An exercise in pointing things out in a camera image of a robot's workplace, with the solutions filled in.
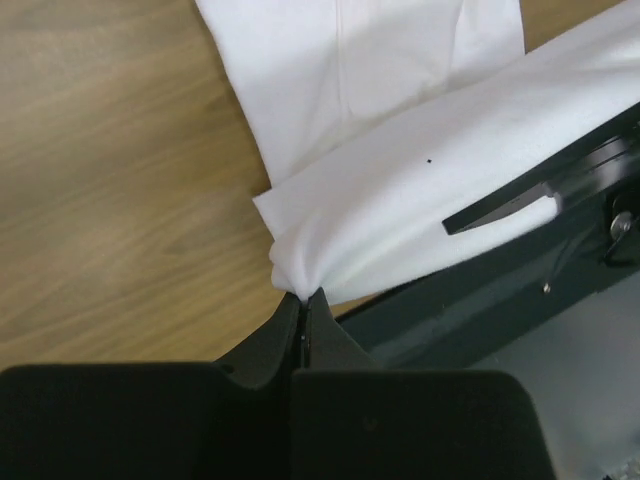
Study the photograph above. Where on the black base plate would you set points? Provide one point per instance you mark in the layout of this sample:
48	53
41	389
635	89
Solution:
455	317

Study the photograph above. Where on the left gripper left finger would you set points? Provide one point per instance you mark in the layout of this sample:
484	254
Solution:
222	419

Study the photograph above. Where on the white t shirt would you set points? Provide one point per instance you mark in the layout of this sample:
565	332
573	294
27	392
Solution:
379	121

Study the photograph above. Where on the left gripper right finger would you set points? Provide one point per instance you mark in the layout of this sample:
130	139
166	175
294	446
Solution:
352	421

